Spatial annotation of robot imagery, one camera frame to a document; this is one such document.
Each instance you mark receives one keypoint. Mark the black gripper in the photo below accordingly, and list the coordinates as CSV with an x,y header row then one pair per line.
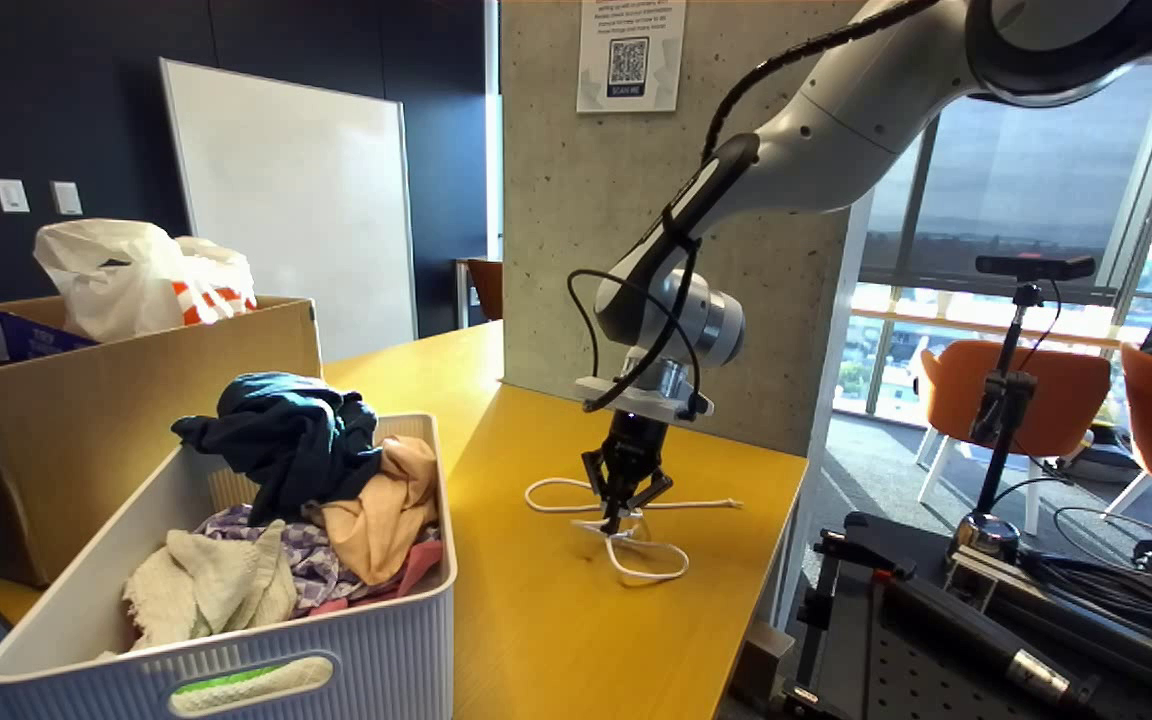
x,y
631,447

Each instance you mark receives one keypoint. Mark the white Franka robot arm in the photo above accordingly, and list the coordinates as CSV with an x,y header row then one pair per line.
x,y
840,123

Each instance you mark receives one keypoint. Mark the pink cloth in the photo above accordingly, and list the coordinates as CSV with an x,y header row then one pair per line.
x,y
417,565

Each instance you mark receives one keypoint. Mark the peach cloth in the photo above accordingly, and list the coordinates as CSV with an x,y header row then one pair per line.
x,y
380,512

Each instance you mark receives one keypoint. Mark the brown chair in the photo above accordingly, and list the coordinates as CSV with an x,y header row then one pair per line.
x,y
482,285

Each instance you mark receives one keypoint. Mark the white plastic storage bin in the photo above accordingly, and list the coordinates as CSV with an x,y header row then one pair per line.
x,y
379,653

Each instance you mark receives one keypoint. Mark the purple patterned cloth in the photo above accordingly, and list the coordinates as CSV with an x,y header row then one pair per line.
x,y
323,565

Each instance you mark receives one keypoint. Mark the dark teal cloth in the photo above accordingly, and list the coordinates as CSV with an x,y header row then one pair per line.
x,y
291,443

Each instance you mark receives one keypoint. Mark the black robot cart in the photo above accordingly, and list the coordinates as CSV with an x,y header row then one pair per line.
x,y
920,666

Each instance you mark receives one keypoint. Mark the black cylindrical bar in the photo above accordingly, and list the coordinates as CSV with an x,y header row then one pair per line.
x,y
1003,653

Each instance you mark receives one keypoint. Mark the beige cloth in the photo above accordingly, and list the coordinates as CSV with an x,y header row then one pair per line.
x,y
211,582

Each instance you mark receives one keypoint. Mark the QR code paper poster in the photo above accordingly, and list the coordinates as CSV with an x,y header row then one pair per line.
x,y
631,60

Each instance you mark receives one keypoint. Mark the white whiteboard panel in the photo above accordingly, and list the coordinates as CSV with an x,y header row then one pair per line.
x,y
296,201

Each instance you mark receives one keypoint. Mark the grey window roller blind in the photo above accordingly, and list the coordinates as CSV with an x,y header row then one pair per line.
x,y
1041,186

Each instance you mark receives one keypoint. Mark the brown cardboard box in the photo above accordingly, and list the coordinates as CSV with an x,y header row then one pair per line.
x,y
97,413

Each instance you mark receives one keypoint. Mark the white plastic bag orange print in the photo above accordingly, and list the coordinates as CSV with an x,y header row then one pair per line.
x,y
109,275

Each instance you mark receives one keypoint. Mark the blue box inside carton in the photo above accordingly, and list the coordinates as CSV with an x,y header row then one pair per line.
x,y
16,333

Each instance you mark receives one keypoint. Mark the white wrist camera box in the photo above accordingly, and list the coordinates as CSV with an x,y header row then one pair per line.
x,y
658,394

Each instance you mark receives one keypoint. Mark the black camera stand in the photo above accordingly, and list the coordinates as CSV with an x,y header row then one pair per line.
x,y
1003,403

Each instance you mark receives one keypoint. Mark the black camera on stand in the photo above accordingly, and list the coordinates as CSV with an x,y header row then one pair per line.
x,y
1037,266

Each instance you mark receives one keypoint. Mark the white wall switch plate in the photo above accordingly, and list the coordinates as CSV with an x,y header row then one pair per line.
x,y
8,199
64,199

